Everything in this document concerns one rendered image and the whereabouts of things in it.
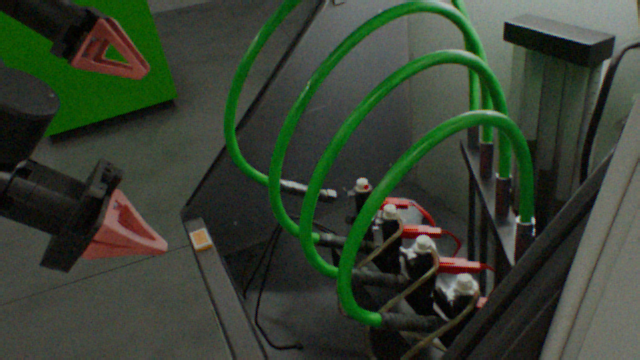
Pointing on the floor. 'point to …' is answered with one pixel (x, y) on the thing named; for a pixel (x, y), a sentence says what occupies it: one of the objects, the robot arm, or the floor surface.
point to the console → (605, 268)
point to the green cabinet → (29, 62)
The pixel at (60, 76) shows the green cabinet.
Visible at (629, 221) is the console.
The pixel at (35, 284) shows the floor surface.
